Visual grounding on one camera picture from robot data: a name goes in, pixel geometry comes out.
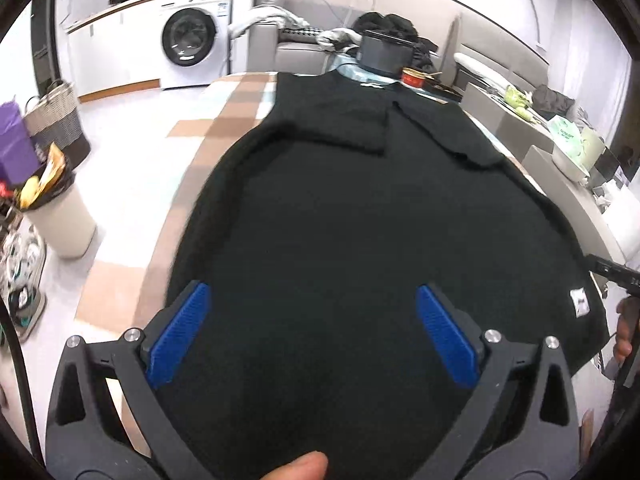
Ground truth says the green printed plastic bag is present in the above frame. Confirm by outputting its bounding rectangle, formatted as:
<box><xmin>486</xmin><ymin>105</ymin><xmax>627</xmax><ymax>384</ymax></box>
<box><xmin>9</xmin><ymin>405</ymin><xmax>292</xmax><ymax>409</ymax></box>
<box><xmin>547</xmin><ymin>115</ymin><xmax>586</xmax><ymax>161</ymax></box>

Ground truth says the black tray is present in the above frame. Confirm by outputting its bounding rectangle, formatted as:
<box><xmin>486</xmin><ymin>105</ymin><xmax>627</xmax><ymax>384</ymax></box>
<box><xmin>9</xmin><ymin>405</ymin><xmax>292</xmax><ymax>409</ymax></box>
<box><xmin>425</xmin><ymin>72</ymin><xmax>463</xmax><ymax>102</ymax></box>

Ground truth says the grey knitted throw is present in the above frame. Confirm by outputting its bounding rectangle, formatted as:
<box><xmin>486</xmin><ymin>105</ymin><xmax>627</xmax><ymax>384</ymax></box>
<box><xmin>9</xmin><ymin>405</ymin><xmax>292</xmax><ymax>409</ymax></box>
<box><xmin>229</xmin><ymin>6</ymin><xmax>311</xmax><ymax>41</ymax></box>

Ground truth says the grey padded panel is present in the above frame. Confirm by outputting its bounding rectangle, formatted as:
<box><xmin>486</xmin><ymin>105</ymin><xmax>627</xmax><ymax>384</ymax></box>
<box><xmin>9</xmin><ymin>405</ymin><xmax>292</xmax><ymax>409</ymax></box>
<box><xmin>450</xmin><ymin>10</ymin><xmax>551</xmax><ymax>96</ymax></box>

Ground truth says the white kitchen cabinet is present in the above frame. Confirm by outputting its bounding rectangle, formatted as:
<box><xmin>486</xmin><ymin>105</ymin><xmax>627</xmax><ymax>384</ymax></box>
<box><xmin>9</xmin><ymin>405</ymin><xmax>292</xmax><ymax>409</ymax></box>
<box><xmin>67</xmin><ymin>0</ymin><xmax>166</xmax><ymax>103</ymax></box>

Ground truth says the dark grey pot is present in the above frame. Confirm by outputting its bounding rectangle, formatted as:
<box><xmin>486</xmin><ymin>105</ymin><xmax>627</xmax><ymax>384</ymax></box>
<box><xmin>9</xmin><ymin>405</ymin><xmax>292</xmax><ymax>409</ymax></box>
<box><xmin>356</xmin><ymin>30</ymin><xmax>415</xmax><ymax>78</ymax></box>

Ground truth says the yellow-green toy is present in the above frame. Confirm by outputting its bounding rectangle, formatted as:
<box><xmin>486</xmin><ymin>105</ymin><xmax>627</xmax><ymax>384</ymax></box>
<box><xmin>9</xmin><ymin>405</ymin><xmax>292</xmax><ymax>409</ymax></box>
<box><xmin>505</xmin><ymin>85</ymin><xmax>533</xmax><ymax>112</ymax></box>

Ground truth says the houndstooth cushion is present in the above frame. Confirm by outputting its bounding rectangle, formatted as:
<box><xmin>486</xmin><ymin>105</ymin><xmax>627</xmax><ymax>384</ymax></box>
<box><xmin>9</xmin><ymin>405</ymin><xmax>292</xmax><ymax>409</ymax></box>
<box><xmin>280</xmin><ymin>27</ymin><xmax>326</xmax><ymax>44</ymax></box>

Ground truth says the person's right hand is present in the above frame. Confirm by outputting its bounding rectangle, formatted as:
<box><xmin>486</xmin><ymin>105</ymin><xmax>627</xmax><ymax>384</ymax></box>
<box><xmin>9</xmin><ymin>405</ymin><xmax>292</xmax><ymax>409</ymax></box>
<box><xmin>615</xmin><ymin>297</ymin><xmax>640</xmax><ymax>363</ymax></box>

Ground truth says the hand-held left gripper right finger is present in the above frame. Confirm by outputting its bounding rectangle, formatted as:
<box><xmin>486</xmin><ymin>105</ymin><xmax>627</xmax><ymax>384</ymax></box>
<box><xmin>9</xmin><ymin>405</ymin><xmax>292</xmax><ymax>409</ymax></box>
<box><xmin>416</xmin><ymin>284</ymin><xmax>582</xmax><ymax>480</ymax></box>

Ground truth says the dark door frame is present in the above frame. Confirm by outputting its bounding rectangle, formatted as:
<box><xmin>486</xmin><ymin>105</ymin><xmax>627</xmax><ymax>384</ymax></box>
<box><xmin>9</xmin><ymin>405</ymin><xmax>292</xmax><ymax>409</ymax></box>
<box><xmin>31</xmin><ymin>0</ymin><xmax>61</xmax><ymax>92</ymax></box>

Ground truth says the wicker laundry basket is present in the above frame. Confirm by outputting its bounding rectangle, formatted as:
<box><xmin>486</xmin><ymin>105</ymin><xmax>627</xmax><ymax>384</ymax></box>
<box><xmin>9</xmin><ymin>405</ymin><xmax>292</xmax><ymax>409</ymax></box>
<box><xmin>24</xmin><ymin>80</ymin><xmax>92</xmax><ymax>168</ymax></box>

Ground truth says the black cable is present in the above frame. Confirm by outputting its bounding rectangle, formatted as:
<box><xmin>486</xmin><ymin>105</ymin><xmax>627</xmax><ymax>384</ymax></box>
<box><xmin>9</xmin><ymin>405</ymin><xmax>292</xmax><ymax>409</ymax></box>
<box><xmin>0</xmin><ymin>305</ymin><xmax>42</xmax><ymax>461</ymax></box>

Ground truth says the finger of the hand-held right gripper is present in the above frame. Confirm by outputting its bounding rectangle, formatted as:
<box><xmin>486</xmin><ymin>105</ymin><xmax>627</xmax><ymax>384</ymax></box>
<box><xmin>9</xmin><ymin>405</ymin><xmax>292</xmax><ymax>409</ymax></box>
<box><xmin>584</xmin><ymin>254</ymin><xmax>640</xmax><ymax>297</ymax></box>

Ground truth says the white basin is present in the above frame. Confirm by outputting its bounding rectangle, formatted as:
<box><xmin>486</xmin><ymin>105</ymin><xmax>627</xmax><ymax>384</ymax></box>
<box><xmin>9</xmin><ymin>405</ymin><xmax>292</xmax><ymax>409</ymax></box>
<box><xmin>550</xmin><ymin>127</ymin><xmax>608</xmax><ymax>183</ymax></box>

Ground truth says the grey sofa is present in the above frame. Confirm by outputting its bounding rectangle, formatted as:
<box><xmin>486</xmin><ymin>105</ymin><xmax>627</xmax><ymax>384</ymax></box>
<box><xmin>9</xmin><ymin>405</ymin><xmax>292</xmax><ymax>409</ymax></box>
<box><xmin>247</xmin><ymin>5</ymin><xmax>351</xmax><ymax>78</ymax></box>

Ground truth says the grey side table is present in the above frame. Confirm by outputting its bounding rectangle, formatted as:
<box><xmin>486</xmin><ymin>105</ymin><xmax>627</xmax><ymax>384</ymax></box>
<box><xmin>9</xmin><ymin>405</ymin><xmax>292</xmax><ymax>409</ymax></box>
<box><xmin>522</xmin><ymin>145</ymin><xmax>630</xmax><ymax>266</ymax></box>

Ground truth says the yellow snack packet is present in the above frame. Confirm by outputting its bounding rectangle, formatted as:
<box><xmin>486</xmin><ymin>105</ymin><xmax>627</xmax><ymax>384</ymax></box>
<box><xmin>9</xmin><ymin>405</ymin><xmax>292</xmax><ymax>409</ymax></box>
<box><xmin>17</xmin><ymin>142</ymin><xmax>67</xmax><ymax>208</ymax></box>

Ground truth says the dark grey cloth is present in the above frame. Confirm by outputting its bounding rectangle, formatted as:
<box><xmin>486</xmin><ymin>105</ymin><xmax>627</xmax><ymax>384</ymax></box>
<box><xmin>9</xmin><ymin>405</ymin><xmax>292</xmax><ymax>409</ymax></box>
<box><xmin>532</xmin><ymin>85</ymin><xmax>576</xmax><ymax>121</ymax></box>

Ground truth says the purple bag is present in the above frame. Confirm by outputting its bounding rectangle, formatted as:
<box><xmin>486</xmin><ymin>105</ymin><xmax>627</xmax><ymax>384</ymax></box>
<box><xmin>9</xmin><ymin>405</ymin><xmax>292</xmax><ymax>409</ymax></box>
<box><xmin>0</xmin><ymin>101</ymin><xmax>41</xmax><ymax>186</ymax></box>

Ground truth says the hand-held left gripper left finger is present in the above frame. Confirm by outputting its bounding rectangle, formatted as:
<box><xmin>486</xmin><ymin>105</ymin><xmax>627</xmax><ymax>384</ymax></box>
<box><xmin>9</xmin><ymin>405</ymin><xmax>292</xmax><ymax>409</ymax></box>
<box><xmin>45</xmin><ymin>281</ymin><xmax>221</xmax><ymax>480</ymax></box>

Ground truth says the person's left hand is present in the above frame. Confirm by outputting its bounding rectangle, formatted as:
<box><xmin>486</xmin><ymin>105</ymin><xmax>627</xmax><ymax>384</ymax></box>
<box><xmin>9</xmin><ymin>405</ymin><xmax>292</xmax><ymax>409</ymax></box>
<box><xmin>252</xmin><ymin>451</ymin><xmax>330</xmax><ymax>480</ymax></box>

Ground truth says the white trash bin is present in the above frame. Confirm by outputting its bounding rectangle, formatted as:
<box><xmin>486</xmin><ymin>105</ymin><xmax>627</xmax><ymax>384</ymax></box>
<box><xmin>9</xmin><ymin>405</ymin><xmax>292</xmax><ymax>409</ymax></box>
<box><xmin>22</xmin><ymin>170</ymin><xmax>98</xmax><ymax>260</ymax></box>

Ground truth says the black jacket pile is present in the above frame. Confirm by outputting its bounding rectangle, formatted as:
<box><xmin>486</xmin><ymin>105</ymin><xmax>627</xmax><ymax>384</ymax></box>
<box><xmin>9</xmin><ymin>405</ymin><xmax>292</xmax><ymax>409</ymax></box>
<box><xmin>350</xmin><ymin>11</ymin><xmax>441</xmax><ymax>73</ymax></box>

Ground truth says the white sneaker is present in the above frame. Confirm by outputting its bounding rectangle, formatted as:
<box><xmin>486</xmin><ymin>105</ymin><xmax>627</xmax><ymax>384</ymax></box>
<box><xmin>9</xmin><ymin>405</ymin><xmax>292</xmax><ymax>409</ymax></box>
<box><xmin>9</xmin><ymin>287</ymin><xmax>47</xmax><ymax>341</ymax></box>

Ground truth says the light grey cloth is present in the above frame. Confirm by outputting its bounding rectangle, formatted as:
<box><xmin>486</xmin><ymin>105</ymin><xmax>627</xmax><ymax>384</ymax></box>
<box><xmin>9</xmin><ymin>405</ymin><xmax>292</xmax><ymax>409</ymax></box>
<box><xmin>317</xmin><ymin>27</ymin><xmax>361</xmax><ymax>54</ymax></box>

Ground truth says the grey low cabinet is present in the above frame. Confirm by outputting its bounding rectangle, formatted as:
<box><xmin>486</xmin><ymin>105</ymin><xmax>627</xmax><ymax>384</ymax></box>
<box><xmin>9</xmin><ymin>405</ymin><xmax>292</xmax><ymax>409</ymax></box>
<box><xmin>462</xmin><ymin>82</ymin><xmax>556</xmax><ymax>161</ymax></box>

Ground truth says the white washing machine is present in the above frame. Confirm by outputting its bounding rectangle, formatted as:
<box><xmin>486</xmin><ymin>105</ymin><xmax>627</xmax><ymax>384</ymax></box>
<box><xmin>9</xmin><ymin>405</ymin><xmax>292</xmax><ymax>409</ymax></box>
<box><xmin>160</xmin><ymin>0</ymin><xmax>235</xmax><ymax>91</ymax></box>

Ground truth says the black knitted garment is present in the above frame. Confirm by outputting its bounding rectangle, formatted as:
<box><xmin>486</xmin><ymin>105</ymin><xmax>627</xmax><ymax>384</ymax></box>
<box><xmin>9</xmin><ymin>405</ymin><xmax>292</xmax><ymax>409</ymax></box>
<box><xmin>167</xmin><ymin>71</ymin><xmax>608</xmax><ymax>480</ymax></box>

